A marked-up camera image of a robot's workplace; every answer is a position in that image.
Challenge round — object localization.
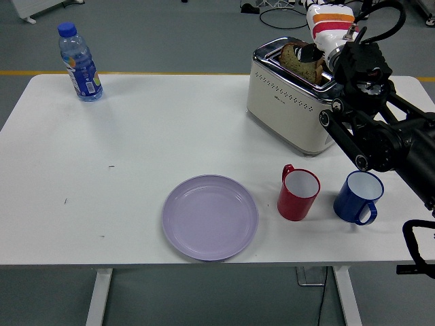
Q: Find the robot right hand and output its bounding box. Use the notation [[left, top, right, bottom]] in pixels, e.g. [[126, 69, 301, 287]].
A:
[[292, 0, 360, 65]]

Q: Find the slice of bread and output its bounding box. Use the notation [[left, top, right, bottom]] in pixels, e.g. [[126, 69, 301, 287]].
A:
[[279, 43, 326, 86]]

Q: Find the cream and chrome toaster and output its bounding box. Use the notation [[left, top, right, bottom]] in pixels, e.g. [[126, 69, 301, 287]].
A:
[[246, 36, 345, 158]]

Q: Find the lilac round plate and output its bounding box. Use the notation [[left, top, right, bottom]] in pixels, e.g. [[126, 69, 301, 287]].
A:
[[160, 174, 259, 262]]

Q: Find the blue mug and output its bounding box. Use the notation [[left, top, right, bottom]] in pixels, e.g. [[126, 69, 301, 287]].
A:
[[332, 170, 385, 226]]

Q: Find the red mug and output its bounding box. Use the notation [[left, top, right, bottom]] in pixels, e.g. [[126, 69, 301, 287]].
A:
[[277, 164, 321, 222]]

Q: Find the clear bottle with blue cap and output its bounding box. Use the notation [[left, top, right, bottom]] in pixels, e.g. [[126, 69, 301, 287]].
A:
[[56, 22, 104, 103]]

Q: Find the black table control panel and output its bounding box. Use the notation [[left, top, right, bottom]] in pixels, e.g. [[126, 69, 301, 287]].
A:
[[396, 264, 422, 275]]

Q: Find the white table leg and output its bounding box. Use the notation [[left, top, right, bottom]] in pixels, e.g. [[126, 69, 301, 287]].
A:
[[332, 266, 363, 326], [84, 268, 114, 326]]

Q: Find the white floor heater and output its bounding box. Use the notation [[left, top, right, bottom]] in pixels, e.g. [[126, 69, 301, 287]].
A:
[[9, 0, 85, 24]]

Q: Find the black floor cable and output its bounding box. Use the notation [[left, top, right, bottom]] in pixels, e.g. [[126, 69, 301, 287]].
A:
[[259, 6, 309, 30]]

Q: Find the white wire frame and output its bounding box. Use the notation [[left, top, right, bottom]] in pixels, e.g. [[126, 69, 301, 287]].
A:
[[254, 0, 296, 10]]

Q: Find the clear bracket under table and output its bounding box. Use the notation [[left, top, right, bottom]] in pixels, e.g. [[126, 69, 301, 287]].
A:
[[294, 266, 328, 287]]

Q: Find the black cable under table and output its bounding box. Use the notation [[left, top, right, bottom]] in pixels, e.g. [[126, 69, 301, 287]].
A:
[[315, 266, 329, 326]]

